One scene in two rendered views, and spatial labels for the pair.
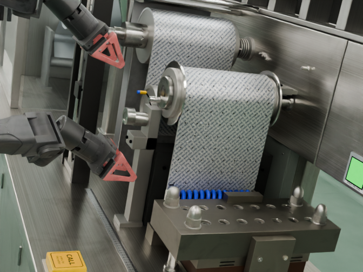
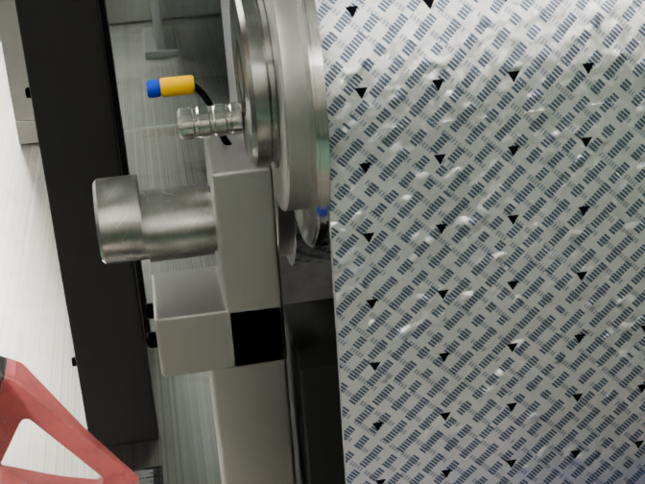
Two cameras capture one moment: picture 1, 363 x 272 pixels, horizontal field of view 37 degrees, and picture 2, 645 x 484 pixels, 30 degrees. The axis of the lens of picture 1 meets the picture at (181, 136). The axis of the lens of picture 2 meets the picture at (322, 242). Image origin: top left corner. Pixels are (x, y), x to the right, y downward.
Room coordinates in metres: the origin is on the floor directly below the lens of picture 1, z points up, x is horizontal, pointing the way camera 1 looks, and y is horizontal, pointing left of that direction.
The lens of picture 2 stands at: (0.77, -0.12, 1.40)
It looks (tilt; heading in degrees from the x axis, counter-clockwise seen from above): 25 degrees down; 18
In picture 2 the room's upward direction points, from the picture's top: 4 degrees counter-clockwise
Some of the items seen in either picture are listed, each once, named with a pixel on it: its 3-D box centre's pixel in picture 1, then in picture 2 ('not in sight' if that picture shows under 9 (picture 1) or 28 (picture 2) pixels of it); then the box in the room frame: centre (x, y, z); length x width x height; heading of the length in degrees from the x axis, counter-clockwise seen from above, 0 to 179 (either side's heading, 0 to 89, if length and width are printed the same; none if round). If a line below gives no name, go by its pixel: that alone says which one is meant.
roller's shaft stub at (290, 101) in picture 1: (277, 101); not in sight; (1.36, -0.22, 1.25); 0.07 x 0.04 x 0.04; 116
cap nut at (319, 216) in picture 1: (320, 212); not in sight; (1.17, -0.34, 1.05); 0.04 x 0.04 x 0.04
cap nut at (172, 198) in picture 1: (173, 195); not in sight; (1.11, -0.01, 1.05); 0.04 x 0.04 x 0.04
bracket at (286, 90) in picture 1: (282, 88); not in sight; (1.36, -0.23, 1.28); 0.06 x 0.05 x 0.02; 116
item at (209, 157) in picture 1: (217, 162); (607, 399); (1.23, -0.09, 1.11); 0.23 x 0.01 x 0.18; 116
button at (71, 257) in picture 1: (66, 264); not in sight; (0.99, 0.18, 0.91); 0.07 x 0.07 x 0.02; 26
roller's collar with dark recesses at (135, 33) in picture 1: (133, 35); not in sight; (1.45, 0.17, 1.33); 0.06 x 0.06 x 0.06; 26
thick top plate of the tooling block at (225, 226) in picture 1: (246, 225); not in sight; (1.14, -0.18, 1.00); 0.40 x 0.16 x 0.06; 116
